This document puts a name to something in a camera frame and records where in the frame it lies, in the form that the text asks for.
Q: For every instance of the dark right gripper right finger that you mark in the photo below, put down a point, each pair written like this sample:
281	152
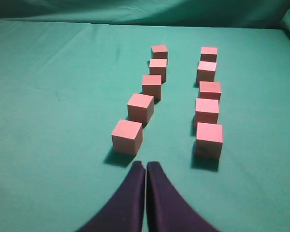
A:
166	209

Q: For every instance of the pink cube column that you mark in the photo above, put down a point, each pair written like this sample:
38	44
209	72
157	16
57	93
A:
140	108
209	140
206	111
151	85
159	52
209	54
206	71
210	90
127	137
158	67

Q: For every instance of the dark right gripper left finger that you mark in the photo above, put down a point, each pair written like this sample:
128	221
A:
124	211

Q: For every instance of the green cloth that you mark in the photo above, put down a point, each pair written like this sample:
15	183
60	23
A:
67	71

